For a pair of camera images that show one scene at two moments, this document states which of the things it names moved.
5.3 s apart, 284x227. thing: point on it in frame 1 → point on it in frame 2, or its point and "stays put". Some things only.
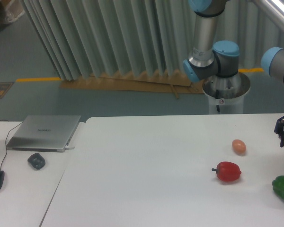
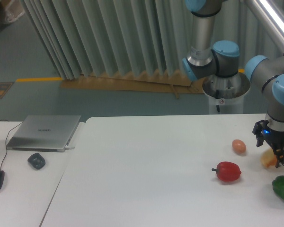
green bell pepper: [283, 186] stays put
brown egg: [239, 147] stays put
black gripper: [279, 128] → [277, 140]
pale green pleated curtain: [84, 38] stays put
